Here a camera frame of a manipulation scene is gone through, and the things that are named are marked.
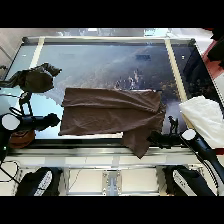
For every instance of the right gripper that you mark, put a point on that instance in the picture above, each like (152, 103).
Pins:
(161, 138)

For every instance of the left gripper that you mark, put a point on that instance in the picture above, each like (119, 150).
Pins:
(50, 120)

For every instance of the brown T-shirt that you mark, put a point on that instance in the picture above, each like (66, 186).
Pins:
(110, 111)

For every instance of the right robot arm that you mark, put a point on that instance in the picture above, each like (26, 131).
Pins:
(203, 148)

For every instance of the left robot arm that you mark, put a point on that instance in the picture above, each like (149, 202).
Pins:
(15, 122)

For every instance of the orange-brown garment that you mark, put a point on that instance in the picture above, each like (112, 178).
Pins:
(22, 138)

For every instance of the white garment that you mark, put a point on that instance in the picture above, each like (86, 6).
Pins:
(205, 116)

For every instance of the red garment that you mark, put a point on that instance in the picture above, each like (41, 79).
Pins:
(213, 68)

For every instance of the black garment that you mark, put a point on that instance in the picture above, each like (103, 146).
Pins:
(218, 50)

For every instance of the silver frame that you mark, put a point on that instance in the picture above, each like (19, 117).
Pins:
(110, 151)

